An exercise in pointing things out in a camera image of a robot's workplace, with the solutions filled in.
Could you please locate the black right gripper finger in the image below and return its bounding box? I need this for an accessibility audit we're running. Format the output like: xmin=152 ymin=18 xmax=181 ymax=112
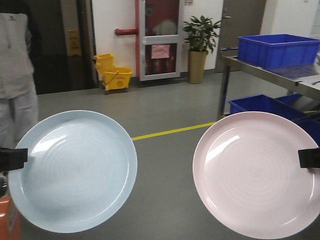
xmin=298 ymin=147 xmax=320 ymax=169

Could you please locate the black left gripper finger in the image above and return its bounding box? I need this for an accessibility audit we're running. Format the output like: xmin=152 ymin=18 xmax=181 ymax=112
xmin=0 ymin=147 xmax=28 ymax=172

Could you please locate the pink plate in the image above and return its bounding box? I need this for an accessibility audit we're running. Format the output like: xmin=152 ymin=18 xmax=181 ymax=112
xmin=192 ymin=111 xmax=320 ymax=240

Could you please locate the light blue plate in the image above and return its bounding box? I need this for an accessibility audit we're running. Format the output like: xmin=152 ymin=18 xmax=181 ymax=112
xmin=8 ymin=110 xmax=138 ymax=234

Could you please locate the person in grey clothes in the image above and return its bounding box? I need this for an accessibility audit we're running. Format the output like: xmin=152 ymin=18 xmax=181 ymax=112
xmin=0 ymin=12 xmax=39 ymax=146

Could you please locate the blue bin under table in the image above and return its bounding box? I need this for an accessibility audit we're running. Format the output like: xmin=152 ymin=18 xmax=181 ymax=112
xmin=229 ymin=93 xmax=307 ymax=121

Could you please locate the steel table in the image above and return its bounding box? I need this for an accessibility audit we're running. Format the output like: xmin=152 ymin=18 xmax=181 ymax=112
xmin=216 ymin=46 xmax=320 ymax=120

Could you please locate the blue bin on table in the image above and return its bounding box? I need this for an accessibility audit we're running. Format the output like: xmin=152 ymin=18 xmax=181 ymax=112
xmin=237 ymin=34 xmax=320 ymax=69

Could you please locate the yellow wet floor sign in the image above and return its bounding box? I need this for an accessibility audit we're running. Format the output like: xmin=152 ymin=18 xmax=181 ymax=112
xmin=68 ymin=29 xmax=82 ymax=56

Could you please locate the yellow mop bucket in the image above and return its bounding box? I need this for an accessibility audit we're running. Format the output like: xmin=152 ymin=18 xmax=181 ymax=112
xmin=93 ymin=53 xmax=133 ymax=92

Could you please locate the green potted plant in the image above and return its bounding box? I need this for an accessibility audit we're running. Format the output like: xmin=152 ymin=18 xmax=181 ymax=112
xmin=183 ymin=15 xmax=222 ymax=84

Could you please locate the fire hose cabinet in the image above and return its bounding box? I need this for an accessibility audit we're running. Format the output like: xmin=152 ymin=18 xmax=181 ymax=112
xmin=136 ymin=0 xmax=183 ymax=82

